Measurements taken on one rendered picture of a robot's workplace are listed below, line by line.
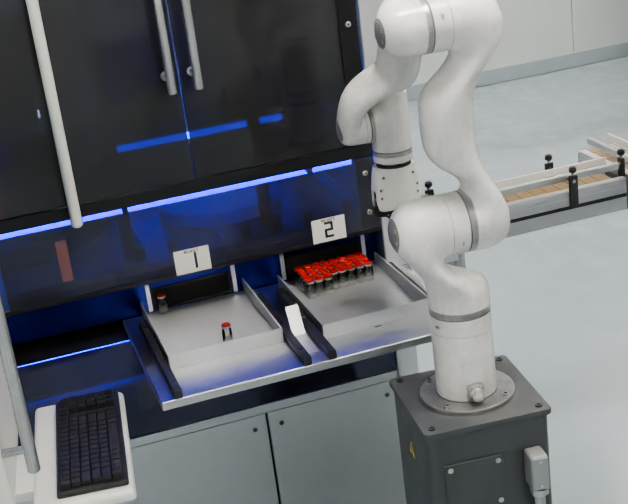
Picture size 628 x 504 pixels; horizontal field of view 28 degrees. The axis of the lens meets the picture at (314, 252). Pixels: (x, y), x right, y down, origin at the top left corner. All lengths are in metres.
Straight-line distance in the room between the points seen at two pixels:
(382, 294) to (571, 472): 1.15
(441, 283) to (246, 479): 1.05
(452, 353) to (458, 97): 0.51
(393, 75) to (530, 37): 5.90
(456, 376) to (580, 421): 1.73
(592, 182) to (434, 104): 1.26
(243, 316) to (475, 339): 0.72
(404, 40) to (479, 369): 0.67
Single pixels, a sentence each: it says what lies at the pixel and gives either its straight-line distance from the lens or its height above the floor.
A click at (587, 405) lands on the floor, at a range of 4.26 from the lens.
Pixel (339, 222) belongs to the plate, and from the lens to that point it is 3.03.
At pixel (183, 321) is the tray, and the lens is 2.98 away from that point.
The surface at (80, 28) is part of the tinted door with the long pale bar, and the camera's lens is 2.80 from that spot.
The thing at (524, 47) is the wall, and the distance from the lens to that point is 8.38.
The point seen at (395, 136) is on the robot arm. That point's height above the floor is 1.32.
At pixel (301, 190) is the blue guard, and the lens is 2.98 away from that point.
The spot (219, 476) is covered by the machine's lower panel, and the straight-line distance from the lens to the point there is 3.21.
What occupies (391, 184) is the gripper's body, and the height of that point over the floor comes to 1.22.
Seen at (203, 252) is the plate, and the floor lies 1.03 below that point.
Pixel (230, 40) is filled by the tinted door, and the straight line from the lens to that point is 2.86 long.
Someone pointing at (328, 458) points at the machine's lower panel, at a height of 0.40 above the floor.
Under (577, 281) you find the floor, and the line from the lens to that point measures 5.18.
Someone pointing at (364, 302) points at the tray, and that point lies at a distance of 2.94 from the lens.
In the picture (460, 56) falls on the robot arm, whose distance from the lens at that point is 2.26.
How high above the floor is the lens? 2.06
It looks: 21 degrees down
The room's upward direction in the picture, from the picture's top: 7 degrees counter-clockwise
